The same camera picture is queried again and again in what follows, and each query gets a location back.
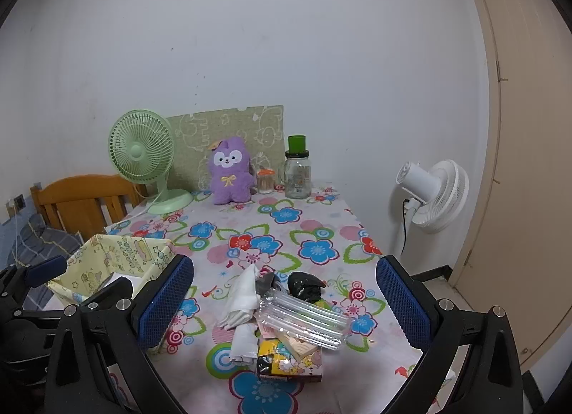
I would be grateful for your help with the floral tablecloth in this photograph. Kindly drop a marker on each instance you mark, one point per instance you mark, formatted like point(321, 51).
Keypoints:
point(286, 235)

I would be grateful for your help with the blue plaid bedding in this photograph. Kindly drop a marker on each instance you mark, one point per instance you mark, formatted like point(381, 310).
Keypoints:
point(49, 239)

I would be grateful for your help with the purple plush toy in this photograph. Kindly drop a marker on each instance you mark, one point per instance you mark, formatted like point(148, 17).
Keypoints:
point(230, 172)

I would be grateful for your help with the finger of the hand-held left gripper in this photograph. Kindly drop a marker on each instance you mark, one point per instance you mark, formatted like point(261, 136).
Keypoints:
point(111, 293)
point(44, 270)

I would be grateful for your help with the green plastic cup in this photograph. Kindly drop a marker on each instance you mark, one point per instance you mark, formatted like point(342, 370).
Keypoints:
point(296, 143)

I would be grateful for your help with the glass jar with black lid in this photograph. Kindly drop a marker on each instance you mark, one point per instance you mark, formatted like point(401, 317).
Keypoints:
point(297, 177)

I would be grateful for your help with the yellow cartoon tissue packet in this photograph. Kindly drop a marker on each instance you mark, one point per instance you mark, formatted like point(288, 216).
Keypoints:
point(286, 365)

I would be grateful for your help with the yellow cartoon print storage box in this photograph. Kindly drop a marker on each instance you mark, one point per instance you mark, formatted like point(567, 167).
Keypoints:
point(127, 253)

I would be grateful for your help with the small white cloth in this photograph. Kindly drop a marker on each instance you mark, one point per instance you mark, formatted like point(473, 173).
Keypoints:
point(243, 342)

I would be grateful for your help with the black plastic bag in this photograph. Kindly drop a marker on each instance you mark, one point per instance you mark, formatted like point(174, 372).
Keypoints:
point(306, 286)

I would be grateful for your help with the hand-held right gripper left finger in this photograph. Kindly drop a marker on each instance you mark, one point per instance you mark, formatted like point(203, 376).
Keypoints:
point(165, 300)

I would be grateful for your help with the clear plastic package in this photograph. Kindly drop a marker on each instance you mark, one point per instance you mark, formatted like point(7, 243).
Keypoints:
point(304, 320)

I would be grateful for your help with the green desk fan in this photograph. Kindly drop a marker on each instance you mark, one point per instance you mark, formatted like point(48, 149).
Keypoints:
point(140, 150)

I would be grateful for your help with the grey sock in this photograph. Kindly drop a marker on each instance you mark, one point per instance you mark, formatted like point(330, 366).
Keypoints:
point(266, 283)

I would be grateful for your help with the beige door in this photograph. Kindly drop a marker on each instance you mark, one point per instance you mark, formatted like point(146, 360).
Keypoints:
point(523, 172)

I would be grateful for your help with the green cartoon pattern board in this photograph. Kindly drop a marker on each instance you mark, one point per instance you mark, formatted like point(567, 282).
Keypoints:
point(223, 125)

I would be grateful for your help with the white standing fan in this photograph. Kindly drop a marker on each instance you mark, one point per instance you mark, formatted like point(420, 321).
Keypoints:
point(440, 199)

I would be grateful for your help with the pink flat item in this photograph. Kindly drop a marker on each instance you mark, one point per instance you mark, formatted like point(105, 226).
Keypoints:
point(299, 347)

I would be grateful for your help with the toothpick jar with orange lid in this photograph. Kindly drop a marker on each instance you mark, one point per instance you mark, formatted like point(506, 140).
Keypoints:
point(264, 182)

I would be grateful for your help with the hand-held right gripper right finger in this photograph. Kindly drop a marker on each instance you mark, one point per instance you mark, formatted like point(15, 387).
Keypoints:
point(402, 302)

